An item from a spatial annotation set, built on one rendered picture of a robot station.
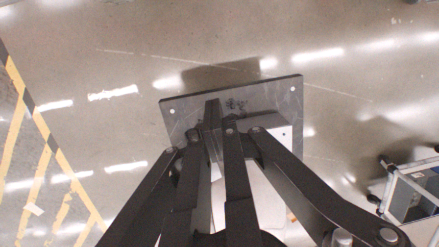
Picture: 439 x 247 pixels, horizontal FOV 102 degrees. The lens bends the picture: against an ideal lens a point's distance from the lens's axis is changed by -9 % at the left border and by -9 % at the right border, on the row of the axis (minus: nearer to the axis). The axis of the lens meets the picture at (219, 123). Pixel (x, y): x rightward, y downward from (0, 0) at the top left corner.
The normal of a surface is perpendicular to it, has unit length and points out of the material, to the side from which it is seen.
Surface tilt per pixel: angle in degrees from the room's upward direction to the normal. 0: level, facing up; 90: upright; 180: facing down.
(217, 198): 73
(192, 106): 0
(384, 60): 0
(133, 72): 0
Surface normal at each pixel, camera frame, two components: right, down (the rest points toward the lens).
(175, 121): 0.07, 0.40
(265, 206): 0.21, -0.68
